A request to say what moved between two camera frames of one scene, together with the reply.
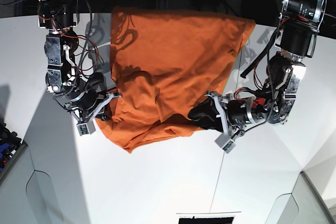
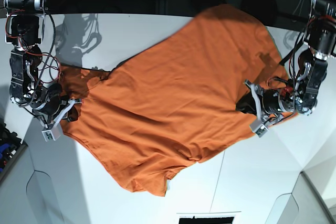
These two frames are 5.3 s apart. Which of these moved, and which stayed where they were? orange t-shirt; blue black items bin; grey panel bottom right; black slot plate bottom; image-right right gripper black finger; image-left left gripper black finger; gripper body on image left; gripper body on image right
Moved: gripper body on image left; image-right right gripper black finger; orange t-shirt; image-left left gripper black finger; gripper body on image right
Stayed: grey panel bottom right; blue black items bin; black slot plate bottom
